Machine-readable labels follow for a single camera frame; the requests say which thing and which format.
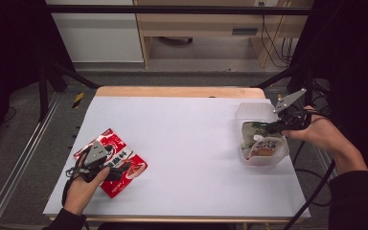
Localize hanging black desk cables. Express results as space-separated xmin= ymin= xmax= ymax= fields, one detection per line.
xmin=260 ymin=2 xmax=294 ymax=69

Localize person's left hand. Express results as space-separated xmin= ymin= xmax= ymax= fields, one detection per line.
xmin=62 ymin=166 xmax=111 ymax=217

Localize light wooden desk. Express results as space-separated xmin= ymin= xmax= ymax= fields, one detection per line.
xmin=133 ymin=0 xmax=314 ymax=70

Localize person's right hand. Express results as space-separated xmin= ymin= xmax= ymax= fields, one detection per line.
xmin=282 ymin=105 xmax=350 ymax=155

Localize white table cover sheet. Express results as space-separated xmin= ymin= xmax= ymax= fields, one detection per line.
xmin=42 ymin=95 xmax=311 ymax=220

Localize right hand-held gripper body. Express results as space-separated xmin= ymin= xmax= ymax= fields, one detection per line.
xmin=272 ymin=88 xmax=313 ymax=131

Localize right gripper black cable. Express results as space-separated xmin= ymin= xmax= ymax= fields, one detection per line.
xmin=282 ymin=108 xmax=337 ymax=230

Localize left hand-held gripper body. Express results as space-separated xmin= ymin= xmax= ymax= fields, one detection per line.
xmin=72 ymin=140 xmax=112 ymax=184

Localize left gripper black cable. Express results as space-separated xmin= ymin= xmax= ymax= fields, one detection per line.
xmin=60 ymin=155 xmax=88 ymax=209

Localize looped black floor cable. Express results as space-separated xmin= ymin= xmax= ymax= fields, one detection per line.
xmin=291 ymin=140 xmax=335 ymax=208

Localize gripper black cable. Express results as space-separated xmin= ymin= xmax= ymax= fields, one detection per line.
xmin=60 ymin=155 xmax=88 ymax=209
xmin=282 ymin=108 xmax=337 ymax=230

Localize white spout sauce pouch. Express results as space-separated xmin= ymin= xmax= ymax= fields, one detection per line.
xmin=244 ymin=133 xmax=286 ymax=160

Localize clear plastic container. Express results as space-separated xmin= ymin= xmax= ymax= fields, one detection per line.
xmin=234 ymin=102 xmax=291 ymax=168

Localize black horizontal frame bar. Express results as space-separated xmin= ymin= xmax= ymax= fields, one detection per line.
xmin=46 ymin=5 xmax=312 ymax=15

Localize red seasoning packet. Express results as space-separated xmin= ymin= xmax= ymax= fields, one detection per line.
xmin=73 ymin=127 xmax=149 ymax=199

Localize black curtain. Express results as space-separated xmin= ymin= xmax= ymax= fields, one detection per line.
xmin=289 ymin=0 xmax=368 ymax=180
xmin=0 ymin=0 xmax=75 ymax=152

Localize white cabinet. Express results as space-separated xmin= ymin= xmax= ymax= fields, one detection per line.
xmin=43 ymin=0 xmax=145 ymax=63

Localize thin black floor cable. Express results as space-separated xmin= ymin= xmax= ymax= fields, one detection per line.
xmin=0 ymin=105 xmax=17 ymax=126

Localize beige green-topped seasoning packet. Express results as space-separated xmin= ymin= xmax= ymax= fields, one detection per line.
xmin=240 ymin=120 xmax=284 ymax=159

